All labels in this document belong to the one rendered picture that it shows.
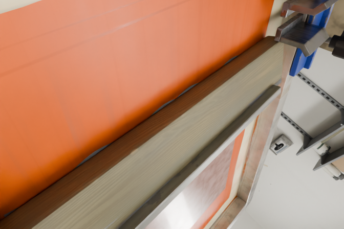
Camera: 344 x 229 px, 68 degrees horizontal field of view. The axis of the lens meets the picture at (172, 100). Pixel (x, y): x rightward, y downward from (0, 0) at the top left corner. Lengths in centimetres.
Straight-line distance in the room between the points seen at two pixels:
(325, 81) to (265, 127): 197
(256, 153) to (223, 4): 43
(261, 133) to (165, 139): 38
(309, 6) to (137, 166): 28
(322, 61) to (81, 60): 235
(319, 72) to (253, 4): 218
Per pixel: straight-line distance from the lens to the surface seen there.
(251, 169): 71
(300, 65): 50
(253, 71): 35
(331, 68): 247
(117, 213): 25
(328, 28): 232
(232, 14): 32
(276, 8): 43
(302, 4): 38
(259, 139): 62
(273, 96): 40
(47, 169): 23
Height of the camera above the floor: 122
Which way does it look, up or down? 16 degrees down
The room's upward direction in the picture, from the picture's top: 135 degrees clockwise
